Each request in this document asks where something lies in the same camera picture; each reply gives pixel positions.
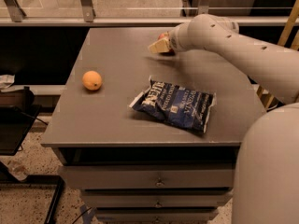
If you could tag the metal railing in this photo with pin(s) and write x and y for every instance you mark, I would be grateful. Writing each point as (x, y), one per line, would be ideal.
(95, 12)

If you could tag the top grey drawer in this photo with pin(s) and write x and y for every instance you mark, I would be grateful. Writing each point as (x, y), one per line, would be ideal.
(148, 176)

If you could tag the crumpled white paper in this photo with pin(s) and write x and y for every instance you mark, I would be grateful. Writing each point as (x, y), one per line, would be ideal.
(6, 81)

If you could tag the blue chip bag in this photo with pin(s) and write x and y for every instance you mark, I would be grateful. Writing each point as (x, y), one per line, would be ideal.
(175, 105)

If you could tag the red apple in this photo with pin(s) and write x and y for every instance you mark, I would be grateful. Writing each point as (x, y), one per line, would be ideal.
(162, 35)

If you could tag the middle grey drawer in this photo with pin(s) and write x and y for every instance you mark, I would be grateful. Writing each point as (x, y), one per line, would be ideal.
(156, 199)

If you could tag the black side table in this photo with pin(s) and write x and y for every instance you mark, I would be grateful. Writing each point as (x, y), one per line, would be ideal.
(17, 116)

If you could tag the grey drawer cabinet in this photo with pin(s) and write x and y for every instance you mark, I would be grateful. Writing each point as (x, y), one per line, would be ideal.
(146, 137)

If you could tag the grey drawer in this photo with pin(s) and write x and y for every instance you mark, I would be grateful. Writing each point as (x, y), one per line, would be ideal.
(148, 176)
(155, 215)
(156, 199)

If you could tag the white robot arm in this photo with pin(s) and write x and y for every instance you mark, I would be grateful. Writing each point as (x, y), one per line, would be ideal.
(266, 186)

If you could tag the bottom grey drawer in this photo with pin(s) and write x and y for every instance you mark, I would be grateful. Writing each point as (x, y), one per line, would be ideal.
(155, 215)

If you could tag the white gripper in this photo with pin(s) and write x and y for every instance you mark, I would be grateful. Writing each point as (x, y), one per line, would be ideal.
(175, 41)

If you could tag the orange fruit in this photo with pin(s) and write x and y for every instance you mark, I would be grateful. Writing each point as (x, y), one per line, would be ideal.
(92, 81)

